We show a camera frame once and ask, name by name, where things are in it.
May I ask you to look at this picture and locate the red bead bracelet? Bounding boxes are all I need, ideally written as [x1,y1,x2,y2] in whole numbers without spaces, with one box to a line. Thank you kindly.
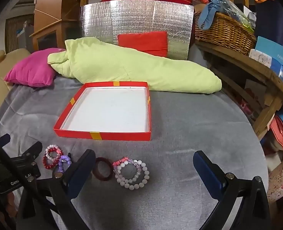
[43,149,61,170]

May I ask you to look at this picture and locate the wooden cabinet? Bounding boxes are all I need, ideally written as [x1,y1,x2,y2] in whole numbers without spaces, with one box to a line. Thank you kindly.
[29,0,84,53]

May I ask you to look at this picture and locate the red pillow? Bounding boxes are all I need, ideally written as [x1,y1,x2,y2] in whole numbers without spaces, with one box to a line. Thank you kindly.
[118,31,168,57]

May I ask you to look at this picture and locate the purple bead bracelet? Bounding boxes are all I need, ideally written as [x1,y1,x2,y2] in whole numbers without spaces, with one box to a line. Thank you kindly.
[52,154,72,176]

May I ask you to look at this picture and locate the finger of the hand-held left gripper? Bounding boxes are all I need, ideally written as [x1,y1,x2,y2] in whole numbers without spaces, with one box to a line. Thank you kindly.
[20,141,43,162]
[0,134,11,147]

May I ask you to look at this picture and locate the blue cloth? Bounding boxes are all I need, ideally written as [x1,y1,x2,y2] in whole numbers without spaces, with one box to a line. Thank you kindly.
[199,0,228,30]

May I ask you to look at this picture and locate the wicker basket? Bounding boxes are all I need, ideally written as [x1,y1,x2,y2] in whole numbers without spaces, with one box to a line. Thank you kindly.
[194,11,256,56]

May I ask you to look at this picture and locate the white bead bracelet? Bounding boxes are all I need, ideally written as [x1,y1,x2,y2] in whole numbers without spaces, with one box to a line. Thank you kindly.
[116,159,150,190]

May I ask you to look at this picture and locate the magenta pillow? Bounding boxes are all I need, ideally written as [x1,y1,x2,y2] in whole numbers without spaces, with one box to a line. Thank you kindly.
[4,48,66,87]

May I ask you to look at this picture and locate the navy bag with orange handle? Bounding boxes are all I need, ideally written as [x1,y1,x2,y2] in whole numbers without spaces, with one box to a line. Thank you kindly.
[254,0,283,51]

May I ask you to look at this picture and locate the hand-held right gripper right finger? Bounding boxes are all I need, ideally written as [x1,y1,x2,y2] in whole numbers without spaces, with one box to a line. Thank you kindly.
[193,150,271,230]

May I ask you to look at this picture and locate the red paper bags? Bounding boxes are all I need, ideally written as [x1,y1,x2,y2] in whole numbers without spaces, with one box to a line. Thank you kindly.
[269,115,283,154]

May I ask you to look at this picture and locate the light green quilt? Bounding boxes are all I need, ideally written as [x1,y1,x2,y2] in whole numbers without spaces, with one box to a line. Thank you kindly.
[47,37,222,94]

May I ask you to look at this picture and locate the blue cardboard box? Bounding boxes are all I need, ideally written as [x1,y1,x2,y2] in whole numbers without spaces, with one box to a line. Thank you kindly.
[255,36,283,75]

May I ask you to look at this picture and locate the pink crystal bead bracelet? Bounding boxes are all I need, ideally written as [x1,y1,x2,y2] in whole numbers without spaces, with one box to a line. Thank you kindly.
[112,157,135,176]
[45,144,62,160]

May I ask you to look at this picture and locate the silver insulation sheet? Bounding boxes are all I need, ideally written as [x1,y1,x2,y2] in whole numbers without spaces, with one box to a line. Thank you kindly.
[80,0,195,61]

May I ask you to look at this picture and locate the white patterned box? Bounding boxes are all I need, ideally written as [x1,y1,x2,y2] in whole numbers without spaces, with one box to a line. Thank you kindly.
[249,49,272,68]

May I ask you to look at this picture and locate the dark red bangle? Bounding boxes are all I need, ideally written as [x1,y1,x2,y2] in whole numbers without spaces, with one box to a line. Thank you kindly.
[92,157,114,181]

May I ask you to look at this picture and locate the black cable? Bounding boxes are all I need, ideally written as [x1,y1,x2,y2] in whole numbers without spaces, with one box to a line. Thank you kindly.
[0,131,51,215]

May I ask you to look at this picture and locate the shallow red cardboard box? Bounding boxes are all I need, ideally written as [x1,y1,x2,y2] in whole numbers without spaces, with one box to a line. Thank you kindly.
[54,81,152,141]

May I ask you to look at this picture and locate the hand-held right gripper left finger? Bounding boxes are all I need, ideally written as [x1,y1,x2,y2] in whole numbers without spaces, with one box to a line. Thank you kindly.
[17,149,96,230]

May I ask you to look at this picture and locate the floral gift bag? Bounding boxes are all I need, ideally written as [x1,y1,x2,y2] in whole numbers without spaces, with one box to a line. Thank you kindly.
[266,158,283,203]

